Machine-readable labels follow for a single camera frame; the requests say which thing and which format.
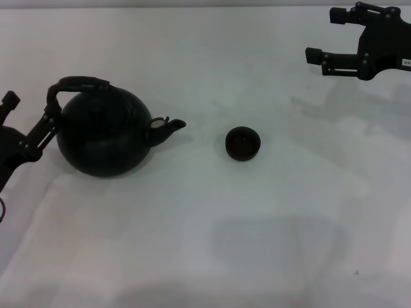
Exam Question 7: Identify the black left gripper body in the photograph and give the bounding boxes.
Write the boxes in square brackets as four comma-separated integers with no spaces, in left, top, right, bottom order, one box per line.
[0,124,42,194]

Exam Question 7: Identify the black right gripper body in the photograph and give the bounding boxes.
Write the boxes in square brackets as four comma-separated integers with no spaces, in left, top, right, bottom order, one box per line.
[357,16,411,81]

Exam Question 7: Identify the black round teapot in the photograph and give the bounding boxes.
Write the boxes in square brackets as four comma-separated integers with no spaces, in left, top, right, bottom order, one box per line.
[47,75,188,178]

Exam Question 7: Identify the small dark teacup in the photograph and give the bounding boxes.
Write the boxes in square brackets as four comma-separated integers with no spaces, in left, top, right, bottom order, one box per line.
[224,126,262,162]

